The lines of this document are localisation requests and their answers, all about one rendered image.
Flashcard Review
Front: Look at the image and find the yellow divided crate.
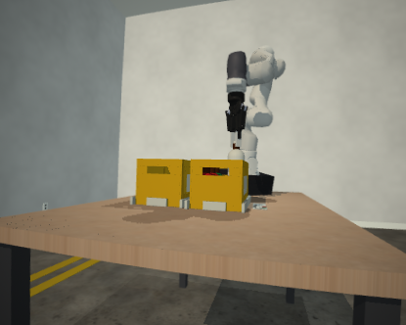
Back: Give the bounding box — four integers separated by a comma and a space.
135, 159, 191, 208
189, 160, 248, 211

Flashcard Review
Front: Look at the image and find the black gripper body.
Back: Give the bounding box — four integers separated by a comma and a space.
228, 91, 245, 114

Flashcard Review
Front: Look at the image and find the white paper pick list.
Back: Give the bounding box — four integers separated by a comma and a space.
252, 204, 267, 209

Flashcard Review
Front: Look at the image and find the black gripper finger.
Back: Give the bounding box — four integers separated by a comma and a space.
225, 107, 236, 148
234, 105, 248, 147

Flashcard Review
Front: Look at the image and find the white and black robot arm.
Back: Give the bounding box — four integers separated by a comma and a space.
226, 46, 286, 175

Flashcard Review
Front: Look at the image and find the white bottle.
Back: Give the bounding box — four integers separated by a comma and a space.
228, 141, 245, 161

